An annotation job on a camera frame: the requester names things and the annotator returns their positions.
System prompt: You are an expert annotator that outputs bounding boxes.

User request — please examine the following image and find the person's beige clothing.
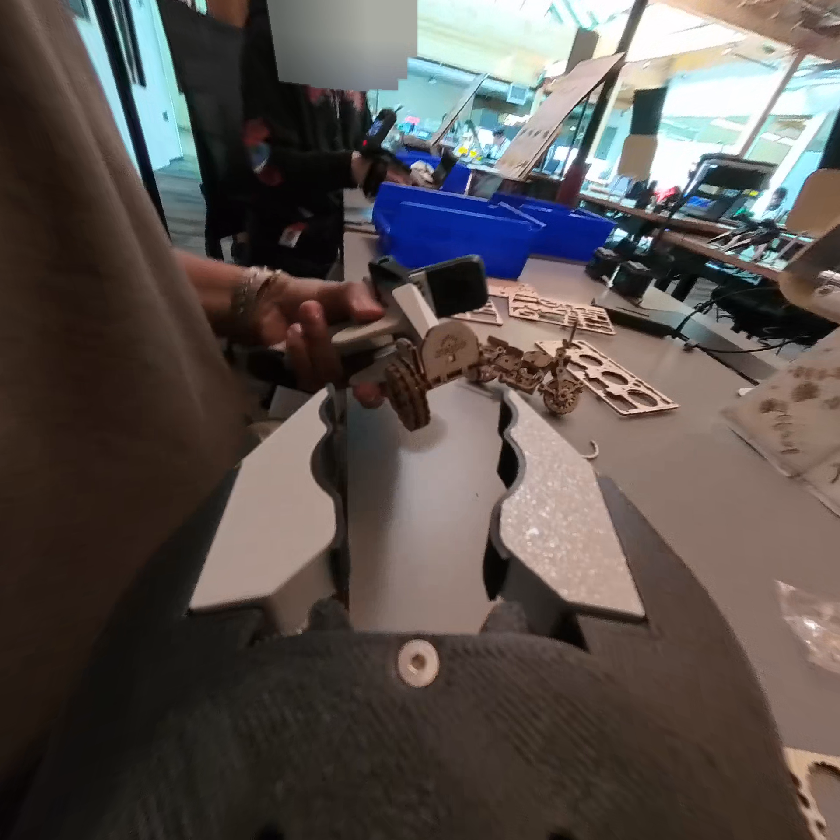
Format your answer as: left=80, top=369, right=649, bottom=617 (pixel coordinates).
left=0, top=0, right=253, bottom=788

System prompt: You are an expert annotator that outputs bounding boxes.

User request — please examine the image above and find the grey desk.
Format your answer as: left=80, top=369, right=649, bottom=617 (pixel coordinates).
left=341, top=226, right=840, bottom=840

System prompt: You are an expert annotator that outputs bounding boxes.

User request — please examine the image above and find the tall wooden panel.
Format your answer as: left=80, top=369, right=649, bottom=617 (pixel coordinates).
left=495, top=51, right=627, bottom=181

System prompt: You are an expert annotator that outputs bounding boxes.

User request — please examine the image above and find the wooden sidecar model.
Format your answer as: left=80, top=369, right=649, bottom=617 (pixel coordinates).
left=379, top=315, right=485, bottom=433

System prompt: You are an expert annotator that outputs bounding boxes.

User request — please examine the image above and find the wooden sheet with round holes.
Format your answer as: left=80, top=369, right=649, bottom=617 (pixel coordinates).
left=535, top=338, right=681, bottom=418

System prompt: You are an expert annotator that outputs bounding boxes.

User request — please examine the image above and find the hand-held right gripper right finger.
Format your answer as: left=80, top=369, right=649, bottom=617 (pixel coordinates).
left=487, top=390, right=648, bottom=624

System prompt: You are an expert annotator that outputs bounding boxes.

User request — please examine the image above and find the background wooden workbench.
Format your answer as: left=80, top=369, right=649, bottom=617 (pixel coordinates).
left=577, top=190, right=840, bottom=263

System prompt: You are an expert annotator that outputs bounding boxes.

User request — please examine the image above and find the wooden motorcycle model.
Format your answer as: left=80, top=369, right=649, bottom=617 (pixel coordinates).
left=478, top=322, right=586, bottom=418

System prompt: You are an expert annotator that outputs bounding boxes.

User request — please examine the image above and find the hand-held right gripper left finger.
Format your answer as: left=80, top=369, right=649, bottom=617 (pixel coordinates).
left=189, top=386, right=350, bottom=614

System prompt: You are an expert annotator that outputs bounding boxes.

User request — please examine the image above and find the blue plastic bin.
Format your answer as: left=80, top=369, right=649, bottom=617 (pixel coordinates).
left=489, top=192, right=618, bottom=262
left=397, top=151, right=473, bottom=194
left=371, top=182, right=534, bottom=280

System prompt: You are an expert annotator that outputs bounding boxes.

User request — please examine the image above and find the metal bracelet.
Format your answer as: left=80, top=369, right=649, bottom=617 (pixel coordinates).
left=230, top=266, right=286, bottom=329

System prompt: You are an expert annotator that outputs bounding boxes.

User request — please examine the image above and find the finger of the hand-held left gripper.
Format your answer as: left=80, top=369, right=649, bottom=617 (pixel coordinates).
left=392, top=282, right=442, bottom=340

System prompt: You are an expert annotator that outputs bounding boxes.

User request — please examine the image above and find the person's left hand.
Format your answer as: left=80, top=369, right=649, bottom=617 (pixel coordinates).
left=259, top=277, right=388, bottom=409

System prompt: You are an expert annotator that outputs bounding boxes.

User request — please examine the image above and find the black monitor base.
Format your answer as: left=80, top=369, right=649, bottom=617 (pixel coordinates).
left=594, top=298, right=700, bottom=339

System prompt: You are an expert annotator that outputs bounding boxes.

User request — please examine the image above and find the leaning wooden part board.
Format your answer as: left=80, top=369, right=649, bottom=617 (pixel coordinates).
left=722, top=341, right=840, bottom=513

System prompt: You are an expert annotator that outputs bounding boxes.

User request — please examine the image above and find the small clear plastic bag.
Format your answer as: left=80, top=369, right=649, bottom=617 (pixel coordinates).
left=774, top=579, right=840, bottom=673

